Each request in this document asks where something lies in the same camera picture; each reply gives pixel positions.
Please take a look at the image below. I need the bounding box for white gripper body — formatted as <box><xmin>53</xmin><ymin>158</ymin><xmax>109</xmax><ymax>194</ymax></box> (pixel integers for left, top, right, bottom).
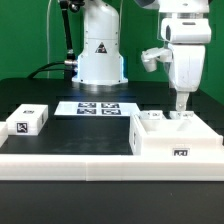
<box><xmin>168</xmin><ymin>44</ymin><xmax>205</xmax><ymax>92</ymax></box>

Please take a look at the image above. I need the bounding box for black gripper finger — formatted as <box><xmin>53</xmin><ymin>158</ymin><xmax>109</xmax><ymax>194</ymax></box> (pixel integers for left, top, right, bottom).
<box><xmin>183</xmin><ymin>92</ymin><xmax>189</xmax><ymax>109</ymax></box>
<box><xmin>176</xmin><ymin>92</ymin><xmax>183</xmax><ymax>111</ymax></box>

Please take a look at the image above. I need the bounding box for white cabinet body box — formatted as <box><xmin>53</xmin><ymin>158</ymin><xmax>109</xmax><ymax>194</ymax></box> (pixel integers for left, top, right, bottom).
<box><xmin>129</xmin><ymin>111</ymin><xmax>224</xmax><ymax>158</ymax></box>

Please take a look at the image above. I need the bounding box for white cabinet door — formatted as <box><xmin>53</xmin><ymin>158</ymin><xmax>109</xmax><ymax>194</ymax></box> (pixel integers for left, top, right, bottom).
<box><xmin>169</xmin><ymin>111</ymin><xmax>194</xmax><ymax>120</ymax></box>
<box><xmin>139</xmin><ymin>110</ymin><xmax>163</xmax><ymax>120</ymax></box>

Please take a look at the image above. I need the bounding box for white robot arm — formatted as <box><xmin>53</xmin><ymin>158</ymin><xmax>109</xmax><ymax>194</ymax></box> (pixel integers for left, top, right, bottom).
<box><xmin>73</xmin><ymin>0</ymin><xmax>211</xmax><ymax>111</ymax></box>

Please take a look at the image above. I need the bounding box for white cabinet top block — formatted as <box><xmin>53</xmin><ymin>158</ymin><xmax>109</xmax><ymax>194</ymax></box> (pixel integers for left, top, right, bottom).
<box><xmin>6</xmin><ymin>104</ymin><xmax>48</xmax><ymax>136</ymax></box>

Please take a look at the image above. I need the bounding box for white marker base plate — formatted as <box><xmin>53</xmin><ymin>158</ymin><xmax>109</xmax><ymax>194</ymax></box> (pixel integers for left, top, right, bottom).
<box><xmin>55</xmin><ymin>101</ymin><xmax>139</xmax><ymax>117</ymax></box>

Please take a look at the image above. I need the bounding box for black camera stand pole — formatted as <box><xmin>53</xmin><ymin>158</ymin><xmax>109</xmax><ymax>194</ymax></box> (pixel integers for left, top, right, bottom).
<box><xmin>59</xmin><ymin>0</ymin><xmax>80</xmax><ymax>81</ymax></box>

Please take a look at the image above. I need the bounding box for black cable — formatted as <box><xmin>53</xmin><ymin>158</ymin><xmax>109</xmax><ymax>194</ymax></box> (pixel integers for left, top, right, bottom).
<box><xmin>27</xmin><ymin>61</ymin><xmax>68</xmax><ymax>80</ymax></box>

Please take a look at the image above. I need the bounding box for white cable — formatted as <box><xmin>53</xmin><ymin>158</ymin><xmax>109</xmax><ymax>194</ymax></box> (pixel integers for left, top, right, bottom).
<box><xmin>46</xmin><ymin>0</ymin><xmax>54</xmax><ymax>79</ymax></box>

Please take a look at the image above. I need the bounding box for white U-shaped fence frame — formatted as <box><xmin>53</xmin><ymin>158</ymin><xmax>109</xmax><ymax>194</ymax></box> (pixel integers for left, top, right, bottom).
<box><xmin>0</xmin><ymin>121</ymin><xmax>224</xmax><ymax>182</ymax></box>

